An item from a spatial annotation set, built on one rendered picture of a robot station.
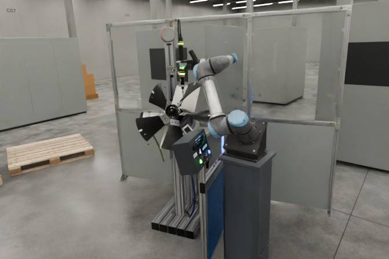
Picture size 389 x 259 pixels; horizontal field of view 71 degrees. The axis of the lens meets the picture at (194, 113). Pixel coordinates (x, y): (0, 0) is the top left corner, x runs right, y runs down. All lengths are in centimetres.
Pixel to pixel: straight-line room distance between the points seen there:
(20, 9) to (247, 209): 1375
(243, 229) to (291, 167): 119
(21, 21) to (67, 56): 698
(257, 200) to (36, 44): 660
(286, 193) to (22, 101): 618
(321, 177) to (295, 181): 26
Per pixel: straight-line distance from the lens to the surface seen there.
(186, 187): 305
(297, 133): 296
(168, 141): 228
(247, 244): 217
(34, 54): 759
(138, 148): 366
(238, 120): 172
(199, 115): 229
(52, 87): 776
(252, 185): 189
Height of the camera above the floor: 177
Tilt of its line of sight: 14 degrees down
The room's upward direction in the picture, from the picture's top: 2 degrees counter-clockwise
